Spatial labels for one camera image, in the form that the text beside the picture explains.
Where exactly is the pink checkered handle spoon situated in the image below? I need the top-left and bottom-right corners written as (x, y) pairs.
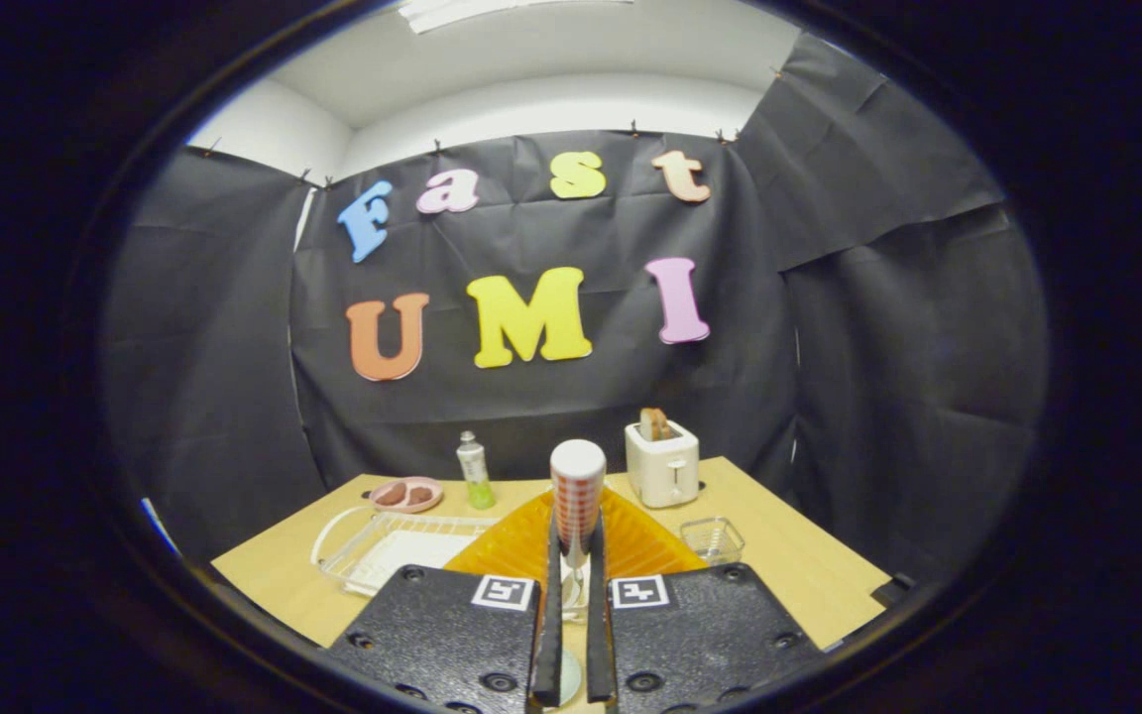
top-left (549, 439), bottom-right (608, 606)

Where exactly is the clear wire basket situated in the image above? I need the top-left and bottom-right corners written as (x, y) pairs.
top-left (680, 517), bottom-right (745, 566)

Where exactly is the black backdrop cloth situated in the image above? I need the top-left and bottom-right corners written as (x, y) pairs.
top-left (100, 30), bottom-right (1048, 586)

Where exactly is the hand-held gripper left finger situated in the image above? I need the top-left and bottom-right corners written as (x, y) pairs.
top-left (328, 488), bottom-right (564, 710)

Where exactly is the pink plate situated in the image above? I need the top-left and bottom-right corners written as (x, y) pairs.
top-left (369, 476), bottom-right (444, 514)

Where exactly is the white ceiling light panel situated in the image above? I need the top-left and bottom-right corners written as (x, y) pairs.
top-left (398, 0), bottom-right (631, 34)

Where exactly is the clear bottle with green liquid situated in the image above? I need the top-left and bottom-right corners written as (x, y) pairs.
top-left (456, 430), bottom-right (496, 511)

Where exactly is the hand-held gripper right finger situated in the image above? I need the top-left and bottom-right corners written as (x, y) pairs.
top-left (586, 486), bottom-right (825, 710)

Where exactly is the cream toaster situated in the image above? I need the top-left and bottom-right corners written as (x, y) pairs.
top-left (625, 420), bottom-right (701, 510)

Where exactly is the white wire dish rack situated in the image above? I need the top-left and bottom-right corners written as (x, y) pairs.
top-left (310, 506), bottom-right (499, 598)

